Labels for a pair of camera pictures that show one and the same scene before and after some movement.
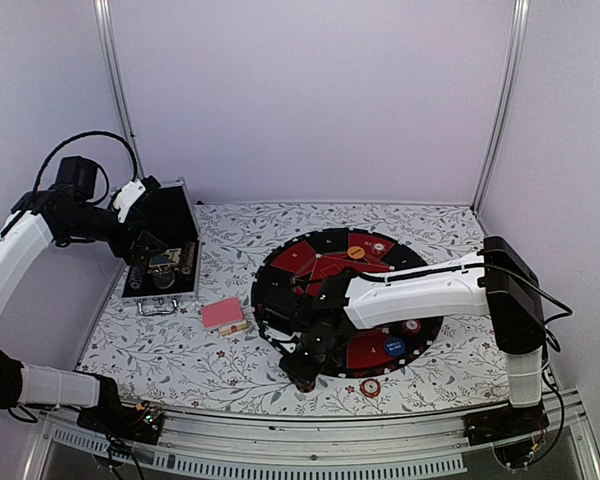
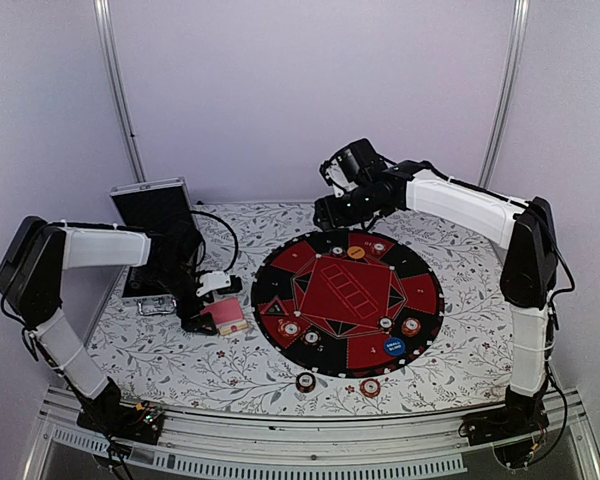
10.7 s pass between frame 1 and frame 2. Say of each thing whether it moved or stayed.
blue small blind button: stayed
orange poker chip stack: stayed
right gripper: moved
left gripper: moved
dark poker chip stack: stayed
